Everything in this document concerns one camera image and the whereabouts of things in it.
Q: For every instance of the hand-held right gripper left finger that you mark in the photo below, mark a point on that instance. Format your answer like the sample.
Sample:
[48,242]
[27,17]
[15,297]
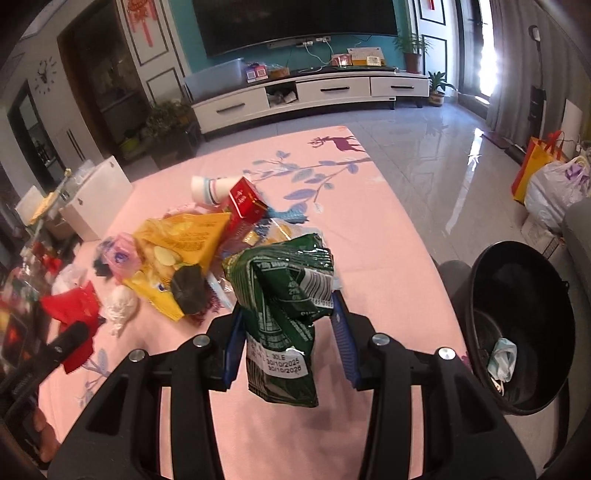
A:
[233,344]

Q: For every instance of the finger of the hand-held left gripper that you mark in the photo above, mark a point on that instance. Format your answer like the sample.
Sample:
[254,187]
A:
[64,344]

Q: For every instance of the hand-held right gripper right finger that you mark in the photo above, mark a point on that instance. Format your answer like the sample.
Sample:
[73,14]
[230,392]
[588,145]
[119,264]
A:
[345,344]

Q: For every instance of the green snack bag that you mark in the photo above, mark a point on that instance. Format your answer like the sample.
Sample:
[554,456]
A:
[281,300]

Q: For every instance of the pink plastic bag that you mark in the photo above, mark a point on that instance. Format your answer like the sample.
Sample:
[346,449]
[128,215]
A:
[121,258]

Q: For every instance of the red carton box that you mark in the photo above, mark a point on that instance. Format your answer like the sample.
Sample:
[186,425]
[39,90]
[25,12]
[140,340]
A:
[244,205]

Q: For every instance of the black trash bin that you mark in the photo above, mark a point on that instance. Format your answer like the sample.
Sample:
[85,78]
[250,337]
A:
[521,323]

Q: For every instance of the person's left hand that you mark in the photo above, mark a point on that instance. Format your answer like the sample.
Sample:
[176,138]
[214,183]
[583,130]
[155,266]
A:
[44,434]

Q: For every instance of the red plastic bag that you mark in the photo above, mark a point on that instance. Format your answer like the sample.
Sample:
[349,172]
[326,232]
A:
[74,304]

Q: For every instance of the white crumpled tissue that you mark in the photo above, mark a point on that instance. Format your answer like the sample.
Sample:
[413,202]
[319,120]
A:
[119,309]

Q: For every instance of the black crumpled bag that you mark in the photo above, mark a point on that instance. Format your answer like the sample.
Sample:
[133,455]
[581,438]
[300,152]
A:
[189,288]

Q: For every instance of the yellow chip bag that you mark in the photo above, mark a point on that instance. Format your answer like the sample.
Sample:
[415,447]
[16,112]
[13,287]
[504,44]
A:
[184,240]

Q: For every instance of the pink printed mat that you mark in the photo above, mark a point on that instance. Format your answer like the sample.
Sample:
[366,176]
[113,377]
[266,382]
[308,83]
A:
[360,207]

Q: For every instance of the blue crumpled cloth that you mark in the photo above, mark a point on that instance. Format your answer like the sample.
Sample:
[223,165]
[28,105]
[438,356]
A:
[288,214]

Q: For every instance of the pink crumpled cloth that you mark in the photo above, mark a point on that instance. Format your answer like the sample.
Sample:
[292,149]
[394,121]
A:
[180,211]

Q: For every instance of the striped paper cup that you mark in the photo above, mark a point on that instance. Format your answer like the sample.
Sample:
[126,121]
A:
[210,189]

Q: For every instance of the blue face mask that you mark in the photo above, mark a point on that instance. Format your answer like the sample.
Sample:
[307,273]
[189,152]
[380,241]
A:
[503,357]

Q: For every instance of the black plant stand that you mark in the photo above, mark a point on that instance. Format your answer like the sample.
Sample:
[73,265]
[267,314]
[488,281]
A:
[178,145]

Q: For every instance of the bushy potted plant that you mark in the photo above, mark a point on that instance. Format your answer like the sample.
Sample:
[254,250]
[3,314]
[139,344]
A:
[168,115]

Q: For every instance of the grey sofa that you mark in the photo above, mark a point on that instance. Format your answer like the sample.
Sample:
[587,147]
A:
[579,240]

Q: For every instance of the white television cabinet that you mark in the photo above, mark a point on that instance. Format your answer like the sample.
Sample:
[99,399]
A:
[332,87]

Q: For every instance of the white plastic bag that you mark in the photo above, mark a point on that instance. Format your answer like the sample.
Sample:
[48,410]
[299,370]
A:
[554,189]

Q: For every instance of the orange shopping bag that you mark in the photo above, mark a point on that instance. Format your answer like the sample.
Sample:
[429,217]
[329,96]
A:
[531,161]

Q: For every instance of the translucent storage box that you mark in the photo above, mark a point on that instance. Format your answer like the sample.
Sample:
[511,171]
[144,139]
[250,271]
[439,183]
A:
[214,78]

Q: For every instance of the small colourful box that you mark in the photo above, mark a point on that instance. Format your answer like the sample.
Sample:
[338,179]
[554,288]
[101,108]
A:
[256,73]

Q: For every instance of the small potted plant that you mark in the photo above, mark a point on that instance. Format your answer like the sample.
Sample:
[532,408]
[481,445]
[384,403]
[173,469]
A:
[437,87]

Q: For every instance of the white and yellow box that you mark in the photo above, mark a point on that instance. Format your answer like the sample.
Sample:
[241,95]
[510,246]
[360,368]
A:
[367,56]

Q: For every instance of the tall potted plant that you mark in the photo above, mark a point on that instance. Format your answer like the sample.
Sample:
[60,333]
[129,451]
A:
[412,48]

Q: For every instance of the upright vacuum cleaner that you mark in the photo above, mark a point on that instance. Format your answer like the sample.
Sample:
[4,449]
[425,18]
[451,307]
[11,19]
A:
[536,92]

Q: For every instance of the white board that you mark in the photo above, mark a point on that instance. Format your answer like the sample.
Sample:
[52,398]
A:
[572,122]

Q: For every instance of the black television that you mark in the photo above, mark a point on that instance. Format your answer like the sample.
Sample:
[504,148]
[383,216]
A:
[295,18]

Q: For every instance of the grey curtain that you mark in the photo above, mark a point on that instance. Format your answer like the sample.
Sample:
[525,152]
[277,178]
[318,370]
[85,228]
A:
[517,55]

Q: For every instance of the wall clock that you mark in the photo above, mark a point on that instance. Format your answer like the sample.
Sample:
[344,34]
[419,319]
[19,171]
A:
[46,76]

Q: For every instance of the red knot wall hanging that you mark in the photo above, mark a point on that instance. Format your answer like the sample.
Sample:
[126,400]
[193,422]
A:
[141,18]

